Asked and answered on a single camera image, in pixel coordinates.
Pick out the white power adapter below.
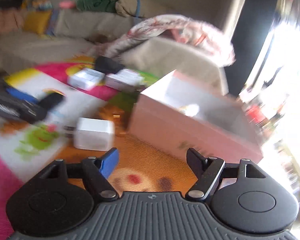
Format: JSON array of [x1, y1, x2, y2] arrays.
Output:
[[63, 118, 115, 151]]

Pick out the small white carton box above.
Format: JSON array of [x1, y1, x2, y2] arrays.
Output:
[[104, 68, 143, 92]]

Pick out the white battery charger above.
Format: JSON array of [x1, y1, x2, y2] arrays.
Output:
[[68, 68, 105, 91]]

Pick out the black rectangular device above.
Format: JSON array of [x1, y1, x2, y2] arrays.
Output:
[[37, 92, 64, 111]]

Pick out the colourful cartoon play mat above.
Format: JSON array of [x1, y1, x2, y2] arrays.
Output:
[[0, 56, 263, 240]]

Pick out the pink cardboard box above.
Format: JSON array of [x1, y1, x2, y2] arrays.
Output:
[[128, 70, 263, 163]]

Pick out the yellow cushion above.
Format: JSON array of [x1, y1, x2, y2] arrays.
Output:
[[23, 10, 52, 35]]

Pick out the beige sofa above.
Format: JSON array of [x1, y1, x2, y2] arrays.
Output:
[[0, 10, 229, 95]]

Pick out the green plush toy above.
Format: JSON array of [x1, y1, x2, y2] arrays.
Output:
[[76, 0, 118, 13]]

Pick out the floral pink blanket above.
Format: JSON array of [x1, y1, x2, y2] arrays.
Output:
[[93, 14, 236, 67]]

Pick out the beige rolled pillow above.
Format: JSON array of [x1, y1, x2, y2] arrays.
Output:
[[115, 0, 171, 18]]

